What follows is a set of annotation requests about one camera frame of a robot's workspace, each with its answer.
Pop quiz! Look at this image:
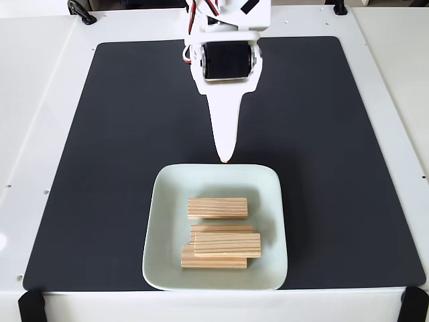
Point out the red black servo cable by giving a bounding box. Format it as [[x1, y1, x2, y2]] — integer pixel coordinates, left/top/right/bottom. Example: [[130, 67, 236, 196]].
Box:
[[182, 0, 222, 64]]

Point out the black rubber mat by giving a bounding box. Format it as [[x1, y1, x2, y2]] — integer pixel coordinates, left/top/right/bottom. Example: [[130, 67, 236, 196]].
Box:
[[22, 36, 426, 292]]

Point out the pale green square plate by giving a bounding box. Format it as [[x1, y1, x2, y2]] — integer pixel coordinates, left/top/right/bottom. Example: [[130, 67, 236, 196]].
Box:
[[141, 163, 289, 292]]

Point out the wooden block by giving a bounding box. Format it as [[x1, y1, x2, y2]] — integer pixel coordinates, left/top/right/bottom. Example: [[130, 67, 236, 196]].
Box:
[[187, 197, 249, 221], [180, 244, 249, 270], [193, 232, 262, 259], [189, 225, 255, 246]]

